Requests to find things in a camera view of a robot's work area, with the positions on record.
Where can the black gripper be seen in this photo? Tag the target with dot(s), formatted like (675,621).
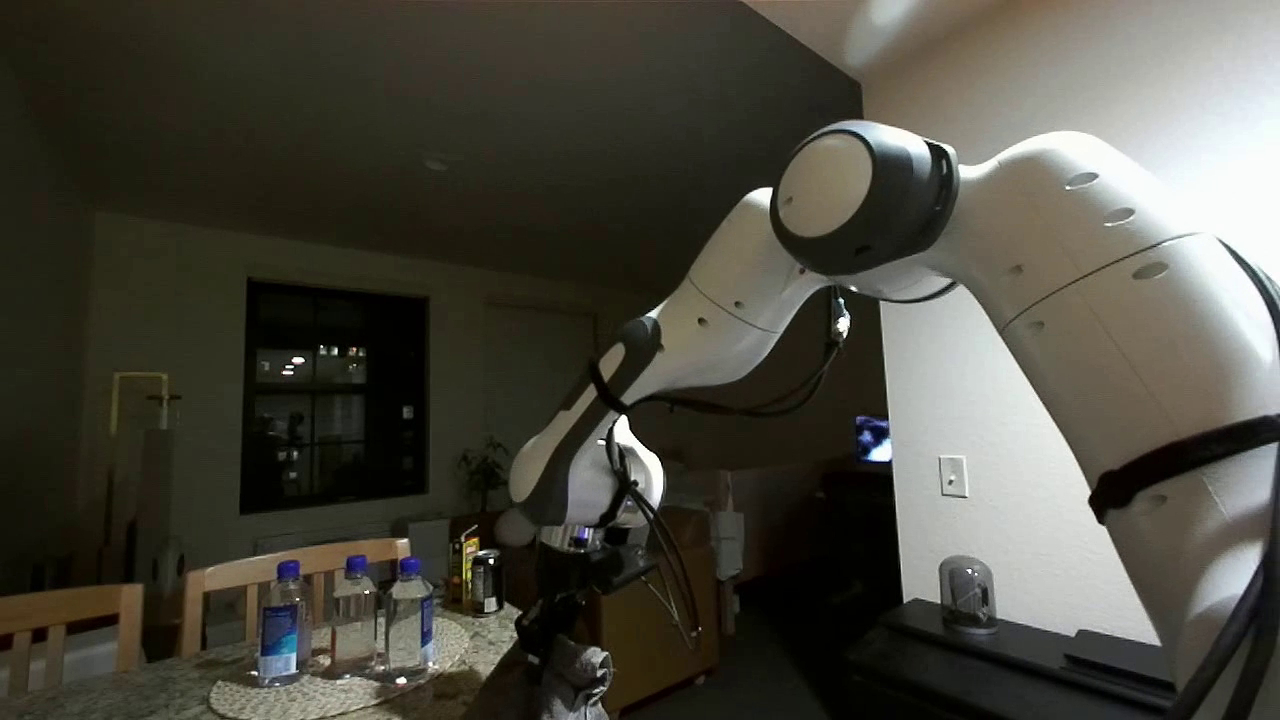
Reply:
(582,664)

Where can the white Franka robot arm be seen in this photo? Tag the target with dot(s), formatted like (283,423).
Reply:
(1064,295)

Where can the wooden cabinet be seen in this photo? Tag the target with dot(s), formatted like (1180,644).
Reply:
(667,624)

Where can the yellow carton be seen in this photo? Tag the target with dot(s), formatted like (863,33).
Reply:
(467,560)

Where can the clear water bottle blue cap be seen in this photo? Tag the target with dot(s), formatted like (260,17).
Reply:
(353,624)
(411,624)
(277,641)

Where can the white tall container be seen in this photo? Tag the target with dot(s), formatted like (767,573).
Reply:
(724,541)

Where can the potted plant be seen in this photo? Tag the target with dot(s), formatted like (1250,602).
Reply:
(484,471)

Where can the light wooden chair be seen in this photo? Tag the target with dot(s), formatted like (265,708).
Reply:
(65,608)
(265,568)

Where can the dark window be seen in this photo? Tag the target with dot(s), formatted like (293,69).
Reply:
(332,402)

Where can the lit blue screen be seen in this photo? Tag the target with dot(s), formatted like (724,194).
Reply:
(872,441)

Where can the black appliance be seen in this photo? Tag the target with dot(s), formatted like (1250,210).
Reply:
(984,664)

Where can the white wall light switch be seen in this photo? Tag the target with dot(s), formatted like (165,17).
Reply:
(953,477)

